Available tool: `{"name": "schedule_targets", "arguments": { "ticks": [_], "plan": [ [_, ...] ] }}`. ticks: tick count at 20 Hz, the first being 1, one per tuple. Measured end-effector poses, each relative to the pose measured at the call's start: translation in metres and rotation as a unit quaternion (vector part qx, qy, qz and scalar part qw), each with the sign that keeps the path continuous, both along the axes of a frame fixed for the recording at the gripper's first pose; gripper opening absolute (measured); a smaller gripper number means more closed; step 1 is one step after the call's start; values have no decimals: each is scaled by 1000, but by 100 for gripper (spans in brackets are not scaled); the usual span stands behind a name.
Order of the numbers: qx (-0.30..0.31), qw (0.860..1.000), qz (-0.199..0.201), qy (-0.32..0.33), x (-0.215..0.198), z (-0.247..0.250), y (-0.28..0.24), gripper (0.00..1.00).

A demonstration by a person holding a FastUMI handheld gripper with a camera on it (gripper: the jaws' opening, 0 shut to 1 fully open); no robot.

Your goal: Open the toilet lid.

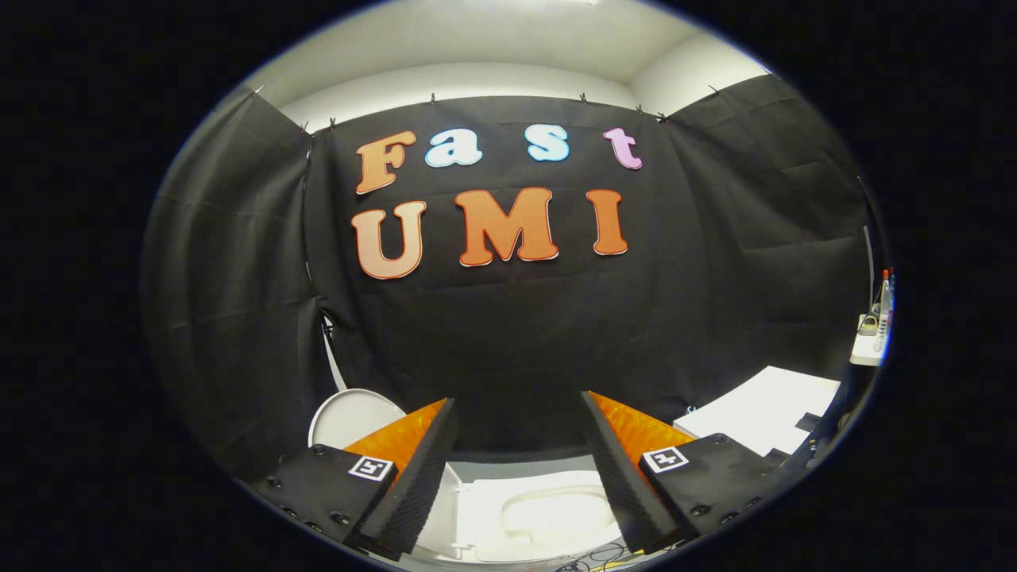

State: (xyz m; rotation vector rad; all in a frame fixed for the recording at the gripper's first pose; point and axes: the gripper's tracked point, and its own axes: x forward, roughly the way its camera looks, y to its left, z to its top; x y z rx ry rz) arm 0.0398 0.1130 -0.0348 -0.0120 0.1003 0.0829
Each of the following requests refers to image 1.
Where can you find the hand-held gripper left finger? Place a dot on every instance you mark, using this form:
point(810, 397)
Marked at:
point(417, 485)

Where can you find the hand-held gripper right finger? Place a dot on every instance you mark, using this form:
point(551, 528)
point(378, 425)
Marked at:
point(624, 485)

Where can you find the white toilet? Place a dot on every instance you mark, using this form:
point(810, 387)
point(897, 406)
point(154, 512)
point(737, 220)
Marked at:
point(548, 508)

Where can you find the white drawer cabinet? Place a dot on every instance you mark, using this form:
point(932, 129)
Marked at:
point(755, 409)

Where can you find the black backdrop cloth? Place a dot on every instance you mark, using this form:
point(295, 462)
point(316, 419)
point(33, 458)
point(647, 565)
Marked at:
point(516, 334)

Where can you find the black flat box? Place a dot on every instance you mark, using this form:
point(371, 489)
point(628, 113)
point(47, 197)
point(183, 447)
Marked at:
point(810, 423)

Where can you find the clear bottle red cap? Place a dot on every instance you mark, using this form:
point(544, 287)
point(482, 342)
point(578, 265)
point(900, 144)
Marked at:
point(883, 314)

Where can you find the white backdrop frame pole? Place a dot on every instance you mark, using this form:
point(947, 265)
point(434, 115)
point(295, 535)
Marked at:
point(334, 361)

